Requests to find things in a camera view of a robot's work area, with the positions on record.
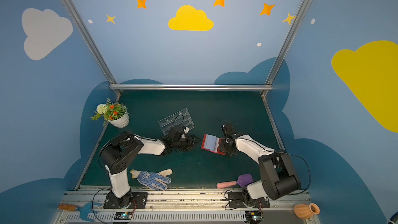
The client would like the red card holder wallet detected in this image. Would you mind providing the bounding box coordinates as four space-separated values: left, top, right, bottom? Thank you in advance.
201 134 226 155

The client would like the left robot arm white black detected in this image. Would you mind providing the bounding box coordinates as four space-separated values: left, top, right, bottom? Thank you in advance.
99 126 199 208

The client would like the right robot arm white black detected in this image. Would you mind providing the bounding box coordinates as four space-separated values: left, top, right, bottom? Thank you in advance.
220 123 301 200

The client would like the clear acrylic card organizer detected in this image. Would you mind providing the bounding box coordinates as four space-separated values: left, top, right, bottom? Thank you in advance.
158 108 195 135

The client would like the blue dotted work glove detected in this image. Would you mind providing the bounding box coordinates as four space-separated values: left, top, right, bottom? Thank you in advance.
130 169 173 191

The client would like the purple pink toy shovel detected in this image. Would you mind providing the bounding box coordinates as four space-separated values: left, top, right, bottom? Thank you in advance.
216 174 254 189

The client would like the white pot with flowers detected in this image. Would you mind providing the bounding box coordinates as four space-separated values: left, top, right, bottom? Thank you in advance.
91 99 130 128

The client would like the horizontal aluminium back bar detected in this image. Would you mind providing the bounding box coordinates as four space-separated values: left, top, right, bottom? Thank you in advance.
110 84 273 91

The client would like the right green circuit board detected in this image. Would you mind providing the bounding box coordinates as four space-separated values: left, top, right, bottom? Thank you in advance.
245 211 263 224

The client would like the green circuit board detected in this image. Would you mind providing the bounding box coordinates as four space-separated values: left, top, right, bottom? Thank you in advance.
114 212 133 220
245 211 263 224

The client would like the left green circuit board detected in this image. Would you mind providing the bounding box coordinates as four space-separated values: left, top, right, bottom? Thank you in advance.
114 212 133 220

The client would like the terracotta clay vase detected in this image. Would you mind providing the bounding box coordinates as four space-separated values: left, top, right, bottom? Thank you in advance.
294 203 320 219

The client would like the aluminium rail frame front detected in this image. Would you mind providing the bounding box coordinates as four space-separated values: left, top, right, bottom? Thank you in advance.
51 186 320 224

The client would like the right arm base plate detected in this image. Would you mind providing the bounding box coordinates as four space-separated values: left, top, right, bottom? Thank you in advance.
224 190 271 210

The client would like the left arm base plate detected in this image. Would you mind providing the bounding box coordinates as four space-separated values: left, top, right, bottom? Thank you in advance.
103 191 148 209

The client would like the blue fork wooden handle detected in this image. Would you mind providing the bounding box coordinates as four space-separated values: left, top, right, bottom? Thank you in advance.
58 202 101 222

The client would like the right diagonal aluminium post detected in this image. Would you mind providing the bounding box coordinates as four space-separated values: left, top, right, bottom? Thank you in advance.
261 0 313 100

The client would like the diagonal aluminium post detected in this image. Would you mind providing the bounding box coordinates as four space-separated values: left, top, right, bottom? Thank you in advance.
61 0 117 85
261 0 313 100

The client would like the left diagonal aluminium post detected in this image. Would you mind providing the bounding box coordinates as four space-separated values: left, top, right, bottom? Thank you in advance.
61 0 117 85

